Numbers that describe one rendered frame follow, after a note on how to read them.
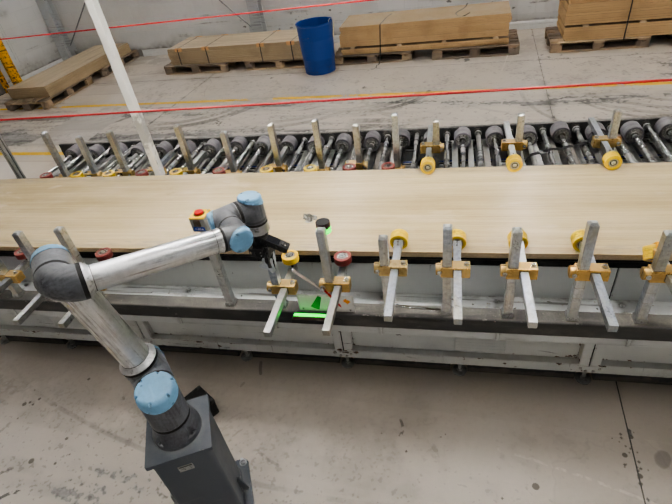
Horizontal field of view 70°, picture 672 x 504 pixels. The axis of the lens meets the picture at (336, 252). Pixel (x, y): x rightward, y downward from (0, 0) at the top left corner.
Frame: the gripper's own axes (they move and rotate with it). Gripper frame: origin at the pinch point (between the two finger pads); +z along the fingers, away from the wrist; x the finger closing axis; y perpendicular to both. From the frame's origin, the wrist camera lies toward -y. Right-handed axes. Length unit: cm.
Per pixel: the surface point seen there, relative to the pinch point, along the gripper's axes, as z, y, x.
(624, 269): 20, -143, -28
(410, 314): 29, -55, -5
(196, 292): 37, 59, -23
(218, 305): 28.7, 36.8, -5.9
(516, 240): -12, -95, -6
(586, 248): -8, -120, -6
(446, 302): 21, -70, -6
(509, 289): 13, -95, -6
